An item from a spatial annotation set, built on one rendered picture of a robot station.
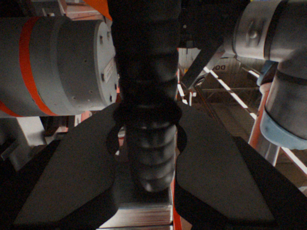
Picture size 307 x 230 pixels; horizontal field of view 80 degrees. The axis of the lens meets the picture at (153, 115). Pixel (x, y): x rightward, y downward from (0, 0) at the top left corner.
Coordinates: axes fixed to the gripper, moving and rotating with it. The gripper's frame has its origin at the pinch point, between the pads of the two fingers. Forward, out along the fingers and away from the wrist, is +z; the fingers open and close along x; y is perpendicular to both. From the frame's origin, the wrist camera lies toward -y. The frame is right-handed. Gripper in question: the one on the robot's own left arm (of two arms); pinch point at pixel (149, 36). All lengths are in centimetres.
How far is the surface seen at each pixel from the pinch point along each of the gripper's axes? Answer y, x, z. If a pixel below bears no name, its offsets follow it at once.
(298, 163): -379, -499, -61
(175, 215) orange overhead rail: -259, -98, 58
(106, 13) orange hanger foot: 4.3, -10.1, 30.1
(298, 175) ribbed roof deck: -685, -833, -102
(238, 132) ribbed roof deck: -686, -990, 235
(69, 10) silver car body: 5, -19, 77
